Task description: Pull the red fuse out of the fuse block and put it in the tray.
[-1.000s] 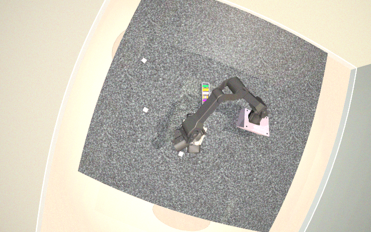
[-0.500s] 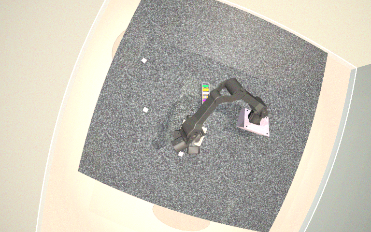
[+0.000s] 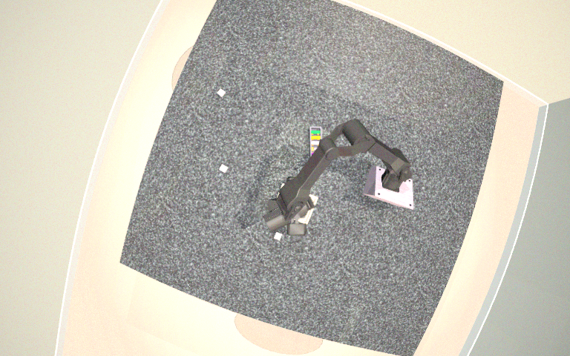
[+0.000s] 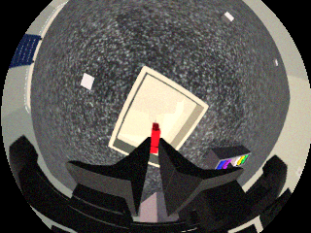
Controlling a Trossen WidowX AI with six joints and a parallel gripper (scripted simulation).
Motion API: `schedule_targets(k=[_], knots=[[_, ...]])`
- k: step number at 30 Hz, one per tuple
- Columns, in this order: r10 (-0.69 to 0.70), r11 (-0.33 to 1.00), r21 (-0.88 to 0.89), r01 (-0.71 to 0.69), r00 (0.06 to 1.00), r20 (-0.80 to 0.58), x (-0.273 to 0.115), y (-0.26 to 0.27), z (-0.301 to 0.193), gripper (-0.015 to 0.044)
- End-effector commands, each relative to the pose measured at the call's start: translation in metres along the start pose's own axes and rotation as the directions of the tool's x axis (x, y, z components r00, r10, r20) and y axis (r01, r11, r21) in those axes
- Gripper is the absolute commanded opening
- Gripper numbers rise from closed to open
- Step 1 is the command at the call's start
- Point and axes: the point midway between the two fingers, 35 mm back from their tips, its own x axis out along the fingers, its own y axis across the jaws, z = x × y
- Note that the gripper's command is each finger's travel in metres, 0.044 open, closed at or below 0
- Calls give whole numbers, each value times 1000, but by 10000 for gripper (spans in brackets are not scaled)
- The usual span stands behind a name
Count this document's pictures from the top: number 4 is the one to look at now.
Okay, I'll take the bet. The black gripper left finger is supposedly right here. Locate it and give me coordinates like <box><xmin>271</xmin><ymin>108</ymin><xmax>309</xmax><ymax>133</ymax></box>
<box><xmin>65</xmin><ymin>136</ymin><xmax>152</xmax><ymax>217</ymax></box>

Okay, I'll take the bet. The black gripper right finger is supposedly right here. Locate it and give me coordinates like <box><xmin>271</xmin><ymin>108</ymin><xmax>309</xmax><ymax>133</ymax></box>
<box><xmin>158</xmin><ymin>137</ymin><xmax>244</xmax><ymax>217</ymax></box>

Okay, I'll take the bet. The red blade fuse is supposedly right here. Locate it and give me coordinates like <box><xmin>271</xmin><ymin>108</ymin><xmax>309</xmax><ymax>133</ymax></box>
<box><xmin>151</xmin><ymin>121</ymin><xmax>160</xmax><ymax>154</ymax></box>

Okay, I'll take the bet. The white fuse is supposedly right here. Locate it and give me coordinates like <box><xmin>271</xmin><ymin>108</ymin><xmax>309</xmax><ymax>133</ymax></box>
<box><xmin>229</xmin><ymin>156</ymin><xmax>240</xmax><ymax>166</ymax></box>

